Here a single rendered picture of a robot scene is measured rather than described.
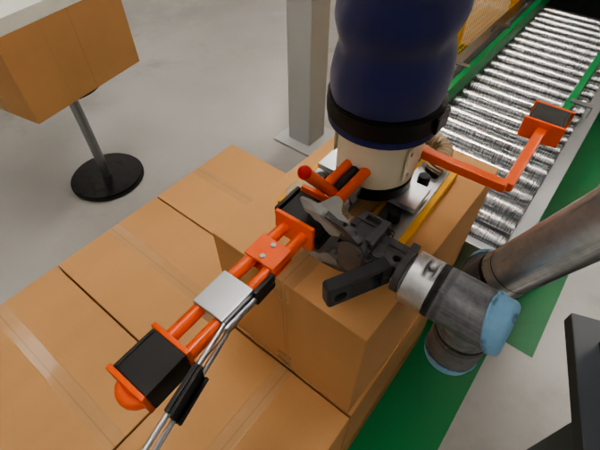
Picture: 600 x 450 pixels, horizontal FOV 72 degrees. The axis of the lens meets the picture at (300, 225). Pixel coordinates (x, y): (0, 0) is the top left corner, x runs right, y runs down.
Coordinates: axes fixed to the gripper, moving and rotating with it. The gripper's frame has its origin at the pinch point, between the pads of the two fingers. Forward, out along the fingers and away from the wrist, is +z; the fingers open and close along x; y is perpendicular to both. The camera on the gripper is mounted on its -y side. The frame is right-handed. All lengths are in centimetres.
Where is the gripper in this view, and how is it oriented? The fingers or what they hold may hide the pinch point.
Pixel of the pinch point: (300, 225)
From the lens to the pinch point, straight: 73.8
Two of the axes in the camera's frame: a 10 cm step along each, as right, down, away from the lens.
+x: 0.0, -6.6, -7.5
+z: -8.0, -4.5, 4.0
